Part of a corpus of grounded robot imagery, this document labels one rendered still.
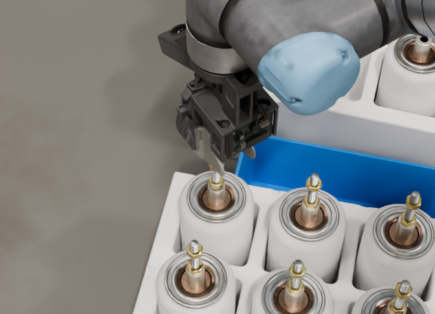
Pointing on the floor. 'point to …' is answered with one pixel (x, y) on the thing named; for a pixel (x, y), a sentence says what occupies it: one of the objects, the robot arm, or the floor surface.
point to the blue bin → (338, 173)
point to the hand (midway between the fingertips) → (213, 149)
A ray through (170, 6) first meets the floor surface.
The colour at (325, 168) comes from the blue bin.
